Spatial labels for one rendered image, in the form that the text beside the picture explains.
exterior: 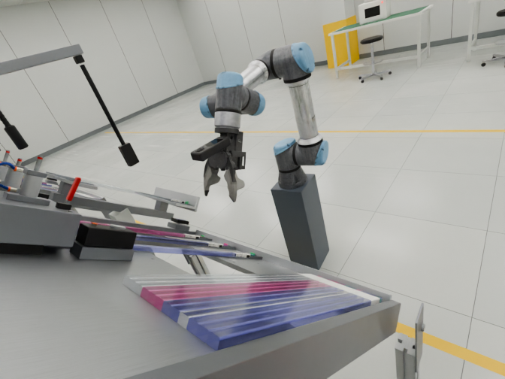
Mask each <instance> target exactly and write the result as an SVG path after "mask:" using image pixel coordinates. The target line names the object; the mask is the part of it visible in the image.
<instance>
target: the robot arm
mask: <svg viewBox="0 0 505 379"><path fill-rule="evenodd" d="M314 63H315V60H314V56H313V52H312V50H311V48H310V46H309V45H308V44H307V43H305V42H300V43H293V44H290V45H286V46H284V47H278V48H275V49H271V50H269V51H267V52H265V53H263V54H262V55H260V56H259V57H257V58H256V59H254V60H253V61H251V63H250V64H249V65H248V67H247V69H246V70H245V71H243V72H242V73H240V74H239V73H237V72H233V71H224V72H221V73H219V74H218V76H217V81H216V93H214V94H213V95H211V96H205V97H203V98H202V99H201V100H200V104H199V108H200V111H201V114H202V115H203V116H204V117H206V118H214V119H215V120H214V126H215V127H216V128H215V130H214V132H215V133H219V134H220V137H217V138H215V139H213V140H212V141H210V142H208V143H206V144H205V145H203V146H201V147H199V148H198V149H196V150H193V151H192V152H191V153H190V154H191V157H192V160H195V161H201V162H203V161H205V160H206V159H207V161H206V164H205V167H204V195H205V196H207V195H208V193H209V189H210V186H211V185H214V184H216V183H219V181H220V179H221V177H219V176H218V172H219V168H220V170H221V171H225V170H226V171H225V173H224V178H225V180H226V182H227V185H228V187H227V188H228V191H229V197H230V198H231V200H232V201H233V202H236V198H237V190H239V189H242V188H244V186H245V183H244V181H243V180H241V179H240V178H238V176H237V173H236V170H241V169H245V164H246V152H242V146H243V132H239V128H240V119H241V115H243V114H249V115H250V116H258V115H259V114H261V113H262V112H263V110H264V109H265V98H264V96H263V95H262V94H260V93H259V92H257V91H256V90H253V89H254V88H255V87H257V86H258V85H259V84H263V83H265V82H266V81H267V80H273V79H277V78H282V79H283V82H284V84H285V85H287V86H288V87H289V92H290V96H291V100H292V106H293V109H294V113H295V119H296V123H297V127H298V133H299V137H300V138H299V139H298V142H296V140H295V139H294V138H286V139H283V140H282V141H279V142H277V143H276V144H275V145H274V155H275V158H276V161H277V167H278V170H279V177H278V184H279V186H280V187H281V188H282V189H285V190H292V189H296V188H299V187H300V186H303V185H304V184H305V183H306V182H307V176H306V174H305V173H304V170H303V168H302V167H301V165H314V166H317V165H324V164H325V162H326V160H327V158H328V149H329V146H328V141H326V140H323V139H322V135H321V134H319V133H318V129H317V125H316V117H315V113H314V108H313V100H312V96H311V91H310V84H309V79H310V78H311V76H312V75H311V72H313V70H314V68H315V64H314ZM243 156H244V164H243V165H242V161H243Z"/></svg>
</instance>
